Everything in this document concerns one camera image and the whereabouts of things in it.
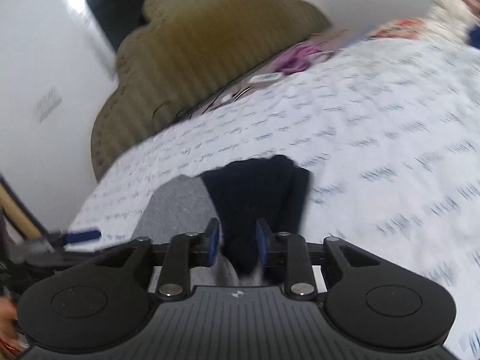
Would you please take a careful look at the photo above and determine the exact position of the navy and grey knit sweater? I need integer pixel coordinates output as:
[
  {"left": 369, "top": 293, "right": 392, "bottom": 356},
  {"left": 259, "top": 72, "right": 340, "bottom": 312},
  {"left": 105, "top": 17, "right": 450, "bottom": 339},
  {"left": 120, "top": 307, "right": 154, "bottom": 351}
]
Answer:
[{"left": 133, "top": 155, "right": 312, "bottom": 287}]

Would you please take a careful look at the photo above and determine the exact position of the person's left hand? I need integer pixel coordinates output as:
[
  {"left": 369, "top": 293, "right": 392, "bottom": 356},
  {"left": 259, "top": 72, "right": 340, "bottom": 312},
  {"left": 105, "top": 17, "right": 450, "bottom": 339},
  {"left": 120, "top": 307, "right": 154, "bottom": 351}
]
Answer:
[{"left": 1, "top": 297, "right": 22, "bottom": 359}]

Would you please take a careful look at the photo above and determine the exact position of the white power strip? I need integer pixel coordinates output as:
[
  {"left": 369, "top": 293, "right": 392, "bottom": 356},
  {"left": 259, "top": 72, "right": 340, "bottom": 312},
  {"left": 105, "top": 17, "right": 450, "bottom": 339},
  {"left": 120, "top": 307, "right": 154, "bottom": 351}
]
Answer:
[{"left": 248, "top": 72, "right": 283, "bottom": 86}]

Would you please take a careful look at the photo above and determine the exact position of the white script-print bed quilt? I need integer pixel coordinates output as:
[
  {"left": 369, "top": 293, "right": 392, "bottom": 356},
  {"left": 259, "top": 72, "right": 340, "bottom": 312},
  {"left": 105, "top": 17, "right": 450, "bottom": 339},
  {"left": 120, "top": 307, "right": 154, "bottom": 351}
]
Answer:
[{"left": 71, "top": 39, "right": 479, "bottom": 359}]

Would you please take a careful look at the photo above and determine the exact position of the purple crumpled cloth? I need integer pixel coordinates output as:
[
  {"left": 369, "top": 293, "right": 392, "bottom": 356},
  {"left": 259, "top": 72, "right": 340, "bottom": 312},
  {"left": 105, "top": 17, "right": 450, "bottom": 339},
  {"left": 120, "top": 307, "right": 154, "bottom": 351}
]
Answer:
[{"left": 272, "top": 41, "right": 332, "bottom": 75}]

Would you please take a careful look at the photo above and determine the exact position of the olive green padded headboard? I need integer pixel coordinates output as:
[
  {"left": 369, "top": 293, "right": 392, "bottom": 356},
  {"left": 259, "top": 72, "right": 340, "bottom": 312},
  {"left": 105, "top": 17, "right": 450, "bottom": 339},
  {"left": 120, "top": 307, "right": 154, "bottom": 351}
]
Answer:
[{"left": 90, "top": 0, "right": 331, "bottom": 178}]

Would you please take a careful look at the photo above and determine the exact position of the red floral patterned fabric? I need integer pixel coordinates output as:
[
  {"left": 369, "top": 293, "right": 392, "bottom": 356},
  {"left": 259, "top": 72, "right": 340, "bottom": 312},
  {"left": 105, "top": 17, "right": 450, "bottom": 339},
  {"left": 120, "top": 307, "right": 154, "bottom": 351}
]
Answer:
[{"left": 368, "top": 18, "right": 425, "bottom": 40}]

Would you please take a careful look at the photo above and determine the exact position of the cream white fluffy garment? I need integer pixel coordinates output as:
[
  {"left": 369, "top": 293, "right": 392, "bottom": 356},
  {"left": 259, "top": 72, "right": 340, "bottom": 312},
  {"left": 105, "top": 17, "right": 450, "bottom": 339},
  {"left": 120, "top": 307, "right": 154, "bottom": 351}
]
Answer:
[{"left": 421, "top": 0, "right": 479, "bottom": 44}]

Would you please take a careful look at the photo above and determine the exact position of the black cable on bed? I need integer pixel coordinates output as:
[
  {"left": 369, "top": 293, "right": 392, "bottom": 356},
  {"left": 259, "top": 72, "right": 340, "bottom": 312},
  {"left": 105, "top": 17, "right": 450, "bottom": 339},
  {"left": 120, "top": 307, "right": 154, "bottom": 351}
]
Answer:
[{"left": 151, "top": 85, "right": 257, "bottom": 125}]

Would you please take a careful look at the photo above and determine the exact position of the white wall socket plate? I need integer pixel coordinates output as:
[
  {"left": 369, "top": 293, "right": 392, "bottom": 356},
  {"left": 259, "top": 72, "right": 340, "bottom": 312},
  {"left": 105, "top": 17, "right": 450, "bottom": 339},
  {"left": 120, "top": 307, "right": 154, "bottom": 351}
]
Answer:
[{"left": 32, "top": 88, "right": 63, "bottom": 124}]

